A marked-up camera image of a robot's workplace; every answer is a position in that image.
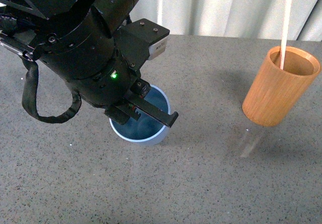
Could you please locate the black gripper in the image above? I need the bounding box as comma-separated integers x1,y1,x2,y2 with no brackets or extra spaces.
64,36,179,128

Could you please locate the blue plastic cup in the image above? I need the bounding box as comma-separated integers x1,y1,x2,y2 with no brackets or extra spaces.
110,85,171,146

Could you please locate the round bamboo chopstick holder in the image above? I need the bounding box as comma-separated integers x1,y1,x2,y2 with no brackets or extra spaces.
242,46,321,126

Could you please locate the white pleated curtain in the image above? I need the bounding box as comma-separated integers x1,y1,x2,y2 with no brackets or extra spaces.
130,0,321,41

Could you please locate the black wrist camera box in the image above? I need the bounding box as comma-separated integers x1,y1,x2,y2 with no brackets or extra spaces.
115,18,170,71

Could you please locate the black sleeved cable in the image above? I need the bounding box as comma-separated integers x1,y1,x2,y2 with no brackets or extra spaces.
21,55,83,125

